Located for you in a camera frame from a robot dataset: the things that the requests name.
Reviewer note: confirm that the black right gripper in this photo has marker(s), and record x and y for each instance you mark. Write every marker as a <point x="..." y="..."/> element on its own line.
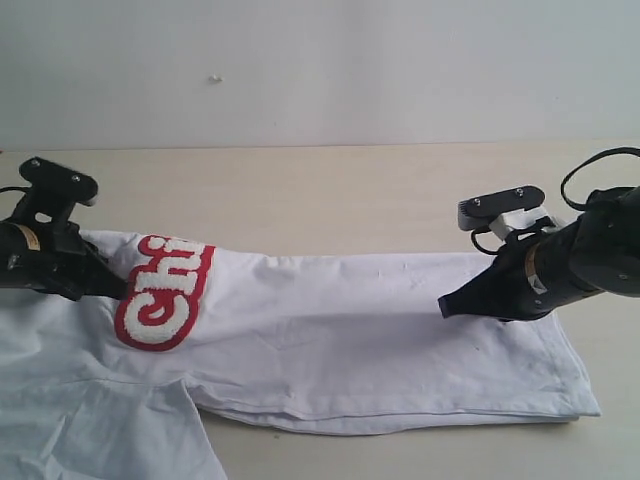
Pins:
<point x="539" y="282"/>

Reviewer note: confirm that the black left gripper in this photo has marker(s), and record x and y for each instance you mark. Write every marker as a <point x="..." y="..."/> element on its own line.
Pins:
<point x="32" y="259"/>

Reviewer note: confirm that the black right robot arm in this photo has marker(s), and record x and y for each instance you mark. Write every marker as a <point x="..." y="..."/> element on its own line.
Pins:
<point x="604" y="244"/>

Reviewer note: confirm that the white t-shirt red lettering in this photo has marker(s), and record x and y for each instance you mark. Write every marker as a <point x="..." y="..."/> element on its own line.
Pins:
<point x="336" y="345"/>

